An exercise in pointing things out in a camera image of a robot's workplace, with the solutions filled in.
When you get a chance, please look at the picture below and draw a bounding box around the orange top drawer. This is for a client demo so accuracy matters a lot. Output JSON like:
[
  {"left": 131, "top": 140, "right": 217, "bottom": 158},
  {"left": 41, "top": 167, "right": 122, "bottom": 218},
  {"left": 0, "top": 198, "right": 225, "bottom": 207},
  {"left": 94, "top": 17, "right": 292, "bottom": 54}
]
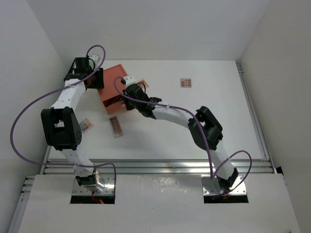
[{"left": 103, "top": 95, "right": 126, "bottom": 115}]

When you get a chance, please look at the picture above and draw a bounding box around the orange drawer box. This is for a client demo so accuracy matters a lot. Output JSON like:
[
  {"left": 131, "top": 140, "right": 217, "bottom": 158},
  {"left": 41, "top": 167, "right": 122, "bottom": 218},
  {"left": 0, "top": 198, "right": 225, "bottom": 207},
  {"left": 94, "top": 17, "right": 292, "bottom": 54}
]
[{"left": 97, "top": 64, "right": 128, "bottom": 103}]

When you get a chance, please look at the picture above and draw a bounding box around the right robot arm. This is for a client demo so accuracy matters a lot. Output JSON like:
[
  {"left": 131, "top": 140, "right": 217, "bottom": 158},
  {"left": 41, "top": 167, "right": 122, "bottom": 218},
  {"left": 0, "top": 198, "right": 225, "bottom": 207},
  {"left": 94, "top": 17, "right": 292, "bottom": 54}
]
[{"left": 123, "top": 83, "right": 238, "bottom": 192}]

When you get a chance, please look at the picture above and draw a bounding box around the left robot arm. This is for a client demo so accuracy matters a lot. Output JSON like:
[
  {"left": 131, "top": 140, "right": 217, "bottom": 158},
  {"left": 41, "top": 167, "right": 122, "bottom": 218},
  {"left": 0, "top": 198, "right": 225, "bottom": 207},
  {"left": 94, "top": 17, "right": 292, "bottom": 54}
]
[{"left": 41, "top": 56, "right": 104, "bottom": 193}]

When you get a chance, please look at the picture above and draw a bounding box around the small palette behind box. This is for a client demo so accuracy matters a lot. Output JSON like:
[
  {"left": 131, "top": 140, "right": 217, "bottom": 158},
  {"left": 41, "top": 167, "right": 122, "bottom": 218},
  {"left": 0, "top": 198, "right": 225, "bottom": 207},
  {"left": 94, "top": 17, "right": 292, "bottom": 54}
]
[{"left": 138, "top": 79, "right": 149, "bottom": 88}]

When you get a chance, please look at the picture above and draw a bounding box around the long brown eyeshadow palette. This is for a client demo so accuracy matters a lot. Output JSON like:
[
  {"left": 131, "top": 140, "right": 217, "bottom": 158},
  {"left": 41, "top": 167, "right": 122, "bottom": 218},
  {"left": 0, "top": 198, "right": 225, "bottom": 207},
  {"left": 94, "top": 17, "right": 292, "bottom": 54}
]
[{"left": 109, "top": 116, "right": 123, "bottom": 138}]

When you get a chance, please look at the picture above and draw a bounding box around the colourful square eyeshadow palette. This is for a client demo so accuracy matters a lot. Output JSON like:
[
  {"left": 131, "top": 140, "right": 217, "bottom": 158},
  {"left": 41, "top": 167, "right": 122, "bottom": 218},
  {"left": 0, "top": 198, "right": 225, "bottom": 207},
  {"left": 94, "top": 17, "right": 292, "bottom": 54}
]
[{"left": 79, "top": 118, "right": 93, "bottom": 133}]

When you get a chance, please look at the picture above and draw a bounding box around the square nine-pan blush palette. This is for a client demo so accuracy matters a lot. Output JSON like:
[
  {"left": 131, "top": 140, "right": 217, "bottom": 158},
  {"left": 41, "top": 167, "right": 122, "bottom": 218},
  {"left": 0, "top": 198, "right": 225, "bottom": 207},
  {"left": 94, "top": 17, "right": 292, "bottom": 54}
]
[{"left": 180, "top": 78, "right": 192, "bottom": 88}]

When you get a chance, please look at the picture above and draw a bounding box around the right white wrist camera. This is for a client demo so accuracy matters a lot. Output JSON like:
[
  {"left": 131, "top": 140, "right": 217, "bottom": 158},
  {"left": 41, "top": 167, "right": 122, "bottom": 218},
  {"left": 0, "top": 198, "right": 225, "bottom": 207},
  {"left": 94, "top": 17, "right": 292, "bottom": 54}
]
[{"left": 122, "top": 75, "right": 137, "bottom": 86}]

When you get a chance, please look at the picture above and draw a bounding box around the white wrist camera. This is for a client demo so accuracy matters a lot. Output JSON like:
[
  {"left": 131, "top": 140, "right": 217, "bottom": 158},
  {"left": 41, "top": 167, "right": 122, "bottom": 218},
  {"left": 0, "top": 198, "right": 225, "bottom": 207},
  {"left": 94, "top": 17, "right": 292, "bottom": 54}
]
[
  {"left": 89, "top": 55, "right": 100, "bottom": 65},
  {"left": 122, "top": 75, "right": 137, "bottom": 86}
]

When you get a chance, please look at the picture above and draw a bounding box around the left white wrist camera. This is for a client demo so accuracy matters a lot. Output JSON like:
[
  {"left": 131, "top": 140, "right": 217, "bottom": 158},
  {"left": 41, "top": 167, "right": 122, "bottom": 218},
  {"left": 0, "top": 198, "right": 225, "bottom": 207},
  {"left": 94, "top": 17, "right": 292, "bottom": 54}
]
[{"left": 89, "top": 55, "right": 100, "bottom": 65}]

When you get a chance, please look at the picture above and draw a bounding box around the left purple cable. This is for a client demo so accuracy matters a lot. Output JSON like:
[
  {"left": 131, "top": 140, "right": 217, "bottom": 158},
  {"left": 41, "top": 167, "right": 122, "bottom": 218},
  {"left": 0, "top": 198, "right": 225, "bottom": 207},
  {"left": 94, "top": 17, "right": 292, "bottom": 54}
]
[{"left": 9, "top": 44, "right": 117, "bottom": 195}]

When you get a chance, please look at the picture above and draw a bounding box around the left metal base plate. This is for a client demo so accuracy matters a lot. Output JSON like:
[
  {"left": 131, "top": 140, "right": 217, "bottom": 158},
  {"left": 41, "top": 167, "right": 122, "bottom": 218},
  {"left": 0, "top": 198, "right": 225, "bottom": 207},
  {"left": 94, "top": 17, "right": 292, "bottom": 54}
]
[{"left": 72, "top": 176, "right": 115, "bottom": 197}]

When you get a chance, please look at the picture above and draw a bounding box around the metal base plate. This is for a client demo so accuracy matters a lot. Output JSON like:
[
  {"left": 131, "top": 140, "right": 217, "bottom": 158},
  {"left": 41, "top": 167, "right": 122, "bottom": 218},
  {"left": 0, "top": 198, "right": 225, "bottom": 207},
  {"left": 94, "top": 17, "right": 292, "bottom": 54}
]
[
  {"left": 201, "top": 176, "right": 247, "bottom": 197},
  {"left": 72, "top": 176, "right": 115, "bottom": 197}
]

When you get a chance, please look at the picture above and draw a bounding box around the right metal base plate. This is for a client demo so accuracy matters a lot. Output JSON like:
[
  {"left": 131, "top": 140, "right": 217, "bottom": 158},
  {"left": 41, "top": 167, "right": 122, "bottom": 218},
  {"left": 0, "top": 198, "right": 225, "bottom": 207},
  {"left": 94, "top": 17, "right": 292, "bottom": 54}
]
[{"left": 201, "top": 176, "right": 247, "bottom": 197}]

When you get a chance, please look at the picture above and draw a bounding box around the aluminium rail frame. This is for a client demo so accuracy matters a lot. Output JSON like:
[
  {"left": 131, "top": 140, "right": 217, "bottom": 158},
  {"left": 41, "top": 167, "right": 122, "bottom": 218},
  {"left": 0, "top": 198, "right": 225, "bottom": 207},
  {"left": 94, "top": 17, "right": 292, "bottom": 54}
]
[{"left": 7, "top": 64, "right": 285, "bottom": 233}]

